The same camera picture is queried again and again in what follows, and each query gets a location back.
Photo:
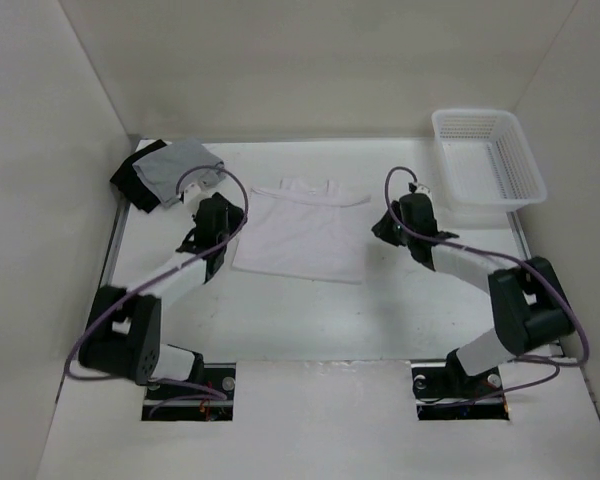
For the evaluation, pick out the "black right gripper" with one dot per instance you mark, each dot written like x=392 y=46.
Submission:
x=382 y=229

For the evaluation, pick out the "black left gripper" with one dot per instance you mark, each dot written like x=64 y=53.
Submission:
x=236 y=219

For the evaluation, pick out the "white tank top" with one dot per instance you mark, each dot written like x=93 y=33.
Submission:
x=312 y=232

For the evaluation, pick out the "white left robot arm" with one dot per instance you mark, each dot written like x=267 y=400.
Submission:
x=123 y=337

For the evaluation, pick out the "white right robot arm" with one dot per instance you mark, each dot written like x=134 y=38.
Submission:
x=528 y=306

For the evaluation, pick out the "grey folded tank top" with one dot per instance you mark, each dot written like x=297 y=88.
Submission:
x=161 y=170

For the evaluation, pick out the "black folded tank top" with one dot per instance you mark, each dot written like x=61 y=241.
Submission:
x=127 y=182

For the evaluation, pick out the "white plastic basket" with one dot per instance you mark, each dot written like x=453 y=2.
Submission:
x=485 y=162

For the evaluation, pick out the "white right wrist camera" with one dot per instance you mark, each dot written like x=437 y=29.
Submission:
x=419 y=188

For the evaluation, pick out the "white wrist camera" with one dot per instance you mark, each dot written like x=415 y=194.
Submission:
x=419 y=188
x=195 y=191

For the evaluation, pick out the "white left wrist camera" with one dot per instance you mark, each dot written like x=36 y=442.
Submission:
x=195 y=191

